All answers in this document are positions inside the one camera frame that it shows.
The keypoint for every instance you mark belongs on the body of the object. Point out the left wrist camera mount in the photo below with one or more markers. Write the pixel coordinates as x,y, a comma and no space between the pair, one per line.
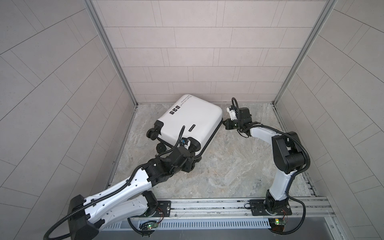
185,142

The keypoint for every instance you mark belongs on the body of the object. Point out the metal corner post right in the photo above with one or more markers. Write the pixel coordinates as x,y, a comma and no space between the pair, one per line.
319,23

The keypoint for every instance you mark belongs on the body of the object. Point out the right circuit board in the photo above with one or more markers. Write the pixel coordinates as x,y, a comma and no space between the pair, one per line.
277,225

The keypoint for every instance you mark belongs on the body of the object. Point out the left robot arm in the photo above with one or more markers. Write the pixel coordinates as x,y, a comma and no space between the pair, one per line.
87,216

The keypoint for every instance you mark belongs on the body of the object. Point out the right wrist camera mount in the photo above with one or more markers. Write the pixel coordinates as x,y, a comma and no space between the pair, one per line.
242,114

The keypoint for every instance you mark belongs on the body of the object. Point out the metal corner post left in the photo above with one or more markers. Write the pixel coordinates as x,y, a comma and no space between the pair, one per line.
90,7

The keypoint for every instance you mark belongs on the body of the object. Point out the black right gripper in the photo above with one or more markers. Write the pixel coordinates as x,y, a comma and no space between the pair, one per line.
229,125

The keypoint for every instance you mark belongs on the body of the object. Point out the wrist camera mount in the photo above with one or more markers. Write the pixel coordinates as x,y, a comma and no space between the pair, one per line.
185,142
242,114

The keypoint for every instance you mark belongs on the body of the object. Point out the left circuit board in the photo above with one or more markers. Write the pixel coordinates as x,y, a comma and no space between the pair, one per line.
149,226

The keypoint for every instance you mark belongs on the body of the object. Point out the aluminium mounting rail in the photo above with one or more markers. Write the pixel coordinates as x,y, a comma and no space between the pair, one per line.
204,209

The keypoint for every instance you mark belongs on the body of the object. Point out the circuit board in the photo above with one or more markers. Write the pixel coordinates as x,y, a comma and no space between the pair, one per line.
149,226
277,225

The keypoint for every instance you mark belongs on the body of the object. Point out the metal corner post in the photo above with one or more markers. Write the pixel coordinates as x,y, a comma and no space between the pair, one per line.
90,7
319,23

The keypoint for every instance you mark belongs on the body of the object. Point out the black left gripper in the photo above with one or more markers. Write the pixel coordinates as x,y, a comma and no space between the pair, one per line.
188,164

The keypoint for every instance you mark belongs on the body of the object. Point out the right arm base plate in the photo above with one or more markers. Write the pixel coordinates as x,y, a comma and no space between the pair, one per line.
270,207

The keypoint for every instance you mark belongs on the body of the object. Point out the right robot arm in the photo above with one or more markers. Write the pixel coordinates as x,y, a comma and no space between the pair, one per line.
290,158

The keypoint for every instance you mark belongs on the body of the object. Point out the white black suitcase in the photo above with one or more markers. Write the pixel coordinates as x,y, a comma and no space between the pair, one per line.
200,118

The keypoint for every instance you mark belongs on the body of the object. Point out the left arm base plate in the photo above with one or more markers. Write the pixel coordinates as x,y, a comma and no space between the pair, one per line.
162,210

